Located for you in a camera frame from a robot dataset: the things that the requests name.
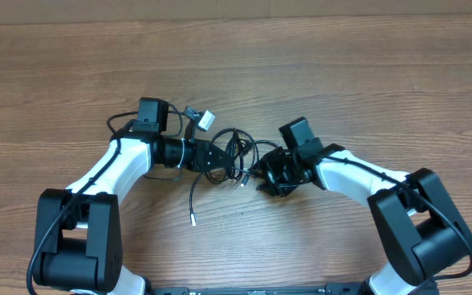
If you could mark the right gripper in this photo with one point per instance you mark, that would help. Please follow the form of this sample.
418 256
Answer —
269 166

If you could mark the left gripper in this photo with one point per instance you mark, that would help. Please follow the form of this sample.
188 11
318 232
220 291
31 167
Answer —
201 156

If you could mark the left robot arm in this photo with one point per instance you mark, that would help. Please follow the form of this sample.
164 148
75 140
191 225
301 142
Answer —
77 243

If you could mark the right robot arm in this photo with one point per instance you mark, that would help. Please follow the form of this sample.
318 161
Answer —
423 234

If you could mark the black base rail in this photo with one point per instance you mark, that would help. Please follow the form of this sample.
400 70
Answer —
327 289

